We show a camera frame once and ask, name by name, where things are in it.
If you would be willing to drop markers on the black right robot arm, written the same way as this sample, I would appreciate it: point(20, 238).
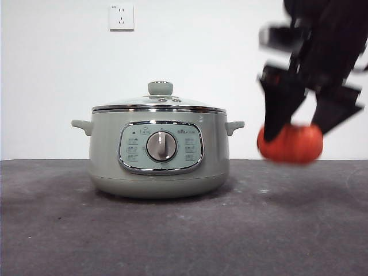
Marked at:
point(330, 31)

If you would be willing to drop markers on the white wall socket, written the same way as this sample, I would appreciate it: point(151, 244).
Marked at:
point(121, 17)

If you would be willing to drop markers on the pale green electric cooking pot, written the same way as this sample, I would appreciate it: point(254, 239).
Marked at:
point(103, 143)

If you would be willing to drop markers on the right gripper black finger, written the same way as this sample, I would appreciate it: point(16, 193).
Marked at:
point(280, 106)
point(336, 109)

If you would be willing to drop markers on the small orange pumpkin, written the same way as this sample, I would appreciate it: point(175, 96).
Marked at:
point(293, 146)

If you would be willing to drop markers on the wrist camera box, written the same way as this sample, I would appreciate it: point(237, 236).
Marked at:
point(280, 37)

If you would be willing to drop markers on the glass lid with green knob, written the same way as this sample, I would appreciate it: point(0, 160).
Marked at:
point(160, 88)

